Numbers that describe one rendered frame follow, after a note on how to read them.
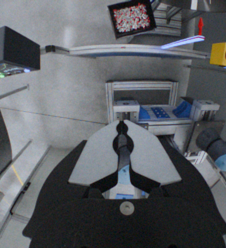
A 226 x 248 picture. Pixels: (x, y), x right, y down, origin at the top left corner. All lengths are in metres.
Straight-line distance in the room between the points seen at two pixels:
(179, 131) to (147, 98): 0.74
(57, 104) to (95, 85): 0.65
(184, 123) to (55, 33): 1.70
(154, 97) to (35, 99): 1.71
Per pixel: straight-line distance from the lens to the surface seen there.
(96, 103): 1.66
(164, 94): 1.49
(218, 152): 0.70
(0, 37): 0.47
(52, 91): 1.82
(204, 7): 0.50
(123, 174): 0.46
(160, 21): 1.62
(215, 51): 0.71
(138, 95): 1.40
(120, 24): 0.73
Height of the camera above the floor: 1.54
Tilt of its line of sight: 61 degrees down
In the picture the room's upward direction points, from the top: 177 degrees counter-clockwise
